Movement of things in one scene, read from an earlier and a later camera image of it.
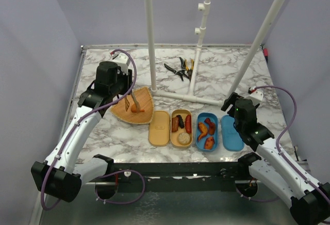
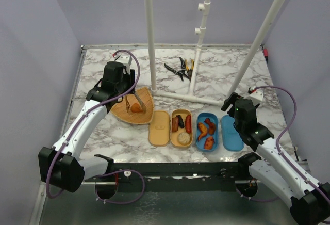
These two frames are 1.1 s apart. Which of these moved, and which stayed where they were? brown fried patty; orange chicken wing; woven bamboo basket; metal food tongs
Moved: metal food tongs
Stayed: woven bamboo basket; orange chicken wing; brown fried patty
